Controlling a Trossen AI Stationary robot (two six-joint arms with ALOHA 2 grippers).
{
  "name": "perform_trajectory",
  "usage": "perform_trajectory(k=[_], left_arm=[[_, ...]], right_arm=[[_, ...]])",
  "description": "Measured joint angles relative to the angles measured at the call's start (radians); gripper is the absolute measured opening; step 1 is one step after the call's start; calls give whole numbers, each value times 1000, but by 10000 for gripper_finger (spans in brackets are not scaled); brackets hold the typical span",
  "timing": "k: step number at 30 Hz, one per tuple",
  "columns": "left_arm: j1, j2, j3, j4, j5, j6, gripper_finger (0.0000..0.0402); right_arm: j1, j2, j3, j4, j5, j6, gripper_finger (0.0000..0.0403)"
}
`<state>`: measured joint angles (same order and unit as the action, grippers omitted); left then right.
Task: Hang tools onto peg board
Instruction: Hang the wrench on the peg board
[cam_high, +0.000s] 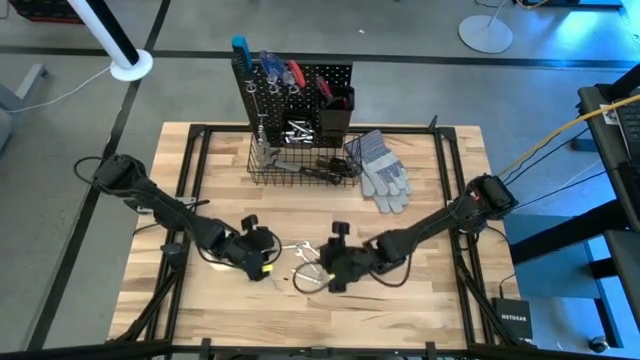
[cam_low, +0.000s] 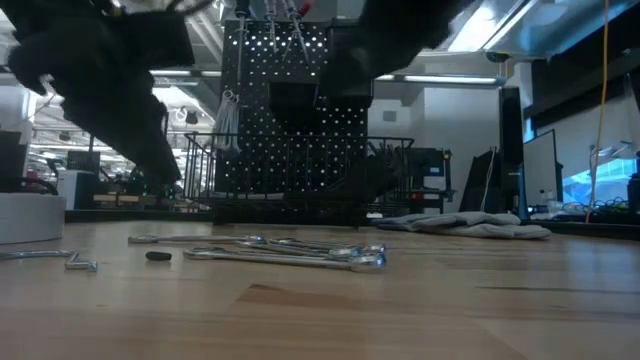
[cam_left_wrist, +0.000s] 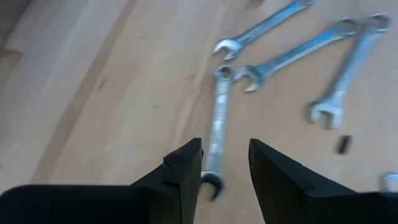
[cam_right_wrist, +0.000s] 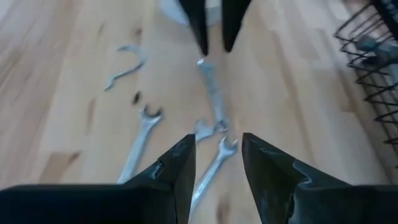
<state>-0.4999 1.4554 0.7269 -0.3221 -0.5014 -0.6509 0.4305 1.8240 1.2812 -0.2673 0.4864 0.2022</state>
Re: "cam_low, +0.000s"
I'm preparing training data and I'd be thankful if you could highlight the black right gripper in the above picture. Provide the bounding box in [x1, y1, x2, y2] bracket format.
[319, 0, 476, 96]

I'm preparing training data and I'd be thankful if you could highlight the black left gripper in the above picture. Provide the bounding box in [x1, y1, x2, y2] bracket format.
[7, 0, 196, 185]

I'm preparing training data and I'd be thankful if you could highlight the chrome combination wrench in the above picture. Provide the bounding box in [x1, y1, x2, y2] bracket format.
[227, 92, 243, 153]
[272, 238, 388, 254]
[238, 241, 363, 259]
[222, 92, 237, 151]
[182, 248, 387, 274]
[127, 234, 267, 245]
[217, 94, 232, 150]

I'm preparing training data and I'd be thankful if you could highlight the red clear-handled screwdriver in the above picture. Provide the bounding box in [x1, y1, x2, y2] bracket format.
[294, 0, 315, 64]

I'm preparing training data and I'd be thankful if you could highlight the small blue clear-handled screwdriver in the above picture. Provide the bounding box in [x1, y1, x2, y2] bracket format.
[280, 0, 302, 61]

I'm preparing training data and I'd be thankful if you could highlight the blue and black screwdriver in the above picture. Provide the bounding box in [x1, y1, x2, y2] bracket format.
[234, 0, 251, 84]

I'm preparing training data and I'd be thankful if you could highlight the black metal peg board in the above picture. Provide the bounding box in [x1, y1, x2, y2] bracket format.
[215, 19, 374, 224]

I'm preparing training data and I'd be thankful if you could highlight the black leaning board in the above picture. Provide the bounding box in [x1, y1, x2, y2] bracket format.
[458, 147, 501, 214]

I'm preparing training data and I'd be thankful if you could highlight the white and black box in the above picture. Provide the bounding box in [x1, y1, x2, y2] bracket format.
[55, 169, 96, 211]

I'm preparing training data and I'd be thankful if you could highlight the tall black plastic bin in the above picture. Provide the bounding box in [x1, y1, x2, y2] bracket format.
[327, 22, 375, 109]

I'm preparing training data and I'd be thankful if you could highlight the short black plastic bin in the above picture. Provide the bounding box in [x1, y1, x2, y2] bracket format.
[268, 80, 321, 122]

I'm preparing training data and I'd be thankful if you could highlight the white tape roll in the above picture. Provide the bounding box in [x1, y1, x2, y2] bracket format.
[0, 193, 68, 246]

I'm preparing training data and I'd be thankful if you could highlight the black equipment cart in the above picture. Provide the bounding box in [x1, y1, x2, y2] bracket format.
[412, 147, 456, 214]

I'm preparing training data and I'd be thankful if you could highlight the black column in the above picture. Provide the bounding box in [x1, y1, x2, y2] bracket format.
[498, 85, 525, 216]

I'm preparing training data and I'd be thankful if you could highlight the grey striped work glove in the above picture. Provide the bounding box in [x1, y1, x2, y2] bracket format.
[372, 210, 521, 229]
[434, 223, 551, 240]

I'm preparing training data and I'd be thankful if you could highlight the white panel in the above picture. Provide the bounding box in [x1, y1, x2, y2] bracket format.
[522, 128, 565, 207]

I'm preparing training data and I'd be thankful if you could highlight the black wire basket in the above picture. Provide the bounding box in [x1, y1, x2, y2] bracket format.
[183, 132, 416, 220]

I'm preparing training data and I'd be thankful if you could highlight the yellow cable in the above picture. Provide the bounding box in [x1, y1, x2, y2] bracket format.
[591, 0, 610, 224]

